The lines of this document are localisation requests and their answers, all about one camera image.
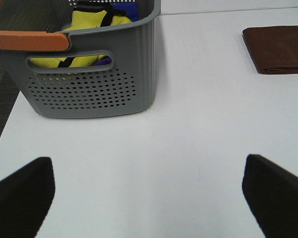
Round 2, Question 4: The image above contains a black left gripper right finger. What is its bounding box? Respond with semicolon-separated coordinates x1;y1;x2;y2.
242;154;298;238

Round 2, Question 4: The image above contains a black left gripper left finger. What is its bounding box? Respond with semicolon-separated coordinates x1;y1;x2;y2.
0;157;56;238

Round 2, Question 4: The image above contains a brown towel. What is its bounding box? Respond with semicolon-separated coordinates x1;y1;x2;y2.
242;25;298;74

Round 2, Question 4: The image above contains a grey perforated plastic basket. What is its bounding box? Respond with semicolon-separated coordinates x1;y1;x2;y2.
0;0;161;119

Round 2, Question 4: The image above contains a yellow towel in basket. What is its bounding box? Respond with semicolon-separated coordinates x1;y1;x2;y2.
29;0;132;68

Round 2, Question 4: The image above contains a blue towel in basket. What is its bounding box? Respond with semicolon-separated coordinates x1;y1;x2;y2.
92;2;140;66

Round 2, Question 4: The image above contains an orange basket handle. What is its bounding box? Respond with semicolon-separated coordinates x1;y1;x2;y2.
0;30;70;51

